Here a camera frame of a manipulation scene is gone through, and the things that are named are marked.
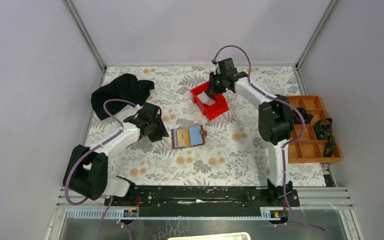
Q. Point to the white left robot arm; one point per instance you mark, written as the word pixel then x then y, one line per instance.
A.
pixel 87 172

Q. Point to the orange compartment tray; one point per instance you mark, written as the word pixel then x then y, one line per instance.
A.
pixel 317 143

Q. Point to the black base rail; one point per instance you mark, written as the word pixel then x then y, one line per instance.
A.
pixel 204 201

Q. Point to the dark rolled tie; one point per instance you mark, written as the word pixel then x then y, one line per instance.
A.
pixel 306 116

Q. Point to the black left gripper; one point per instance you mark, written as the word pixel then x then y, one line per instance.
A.
pixel 162 132

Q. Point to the gold VIP credit card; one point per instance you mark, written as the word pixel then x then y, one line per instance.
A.
pixel 182 137

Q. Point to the black cloth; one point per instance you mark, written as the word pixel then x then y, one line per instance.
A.
pixel 124 87

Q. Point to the stack of credit cards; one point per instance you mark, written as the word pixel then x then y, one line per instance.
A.
pixel 206 99

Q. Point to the dark patterned tie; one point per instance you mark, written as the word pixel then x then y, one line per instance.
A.
pixel 324 132

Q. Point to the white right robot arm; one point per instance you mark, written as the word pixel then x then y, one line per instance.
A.
pixel 275 123

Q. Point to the floral table mat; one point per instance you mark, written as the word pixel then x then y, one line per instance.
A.
pixel 234 154

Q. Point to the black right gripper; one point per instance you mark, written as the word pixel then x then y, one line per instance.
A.
pixel 212 89

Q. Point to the brown leather card holder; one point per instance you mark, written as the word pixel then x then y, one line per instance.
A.
pixel 197 137

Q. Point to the red plastic bin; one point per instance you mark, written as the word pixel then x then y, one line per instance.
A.
pixel 210 112

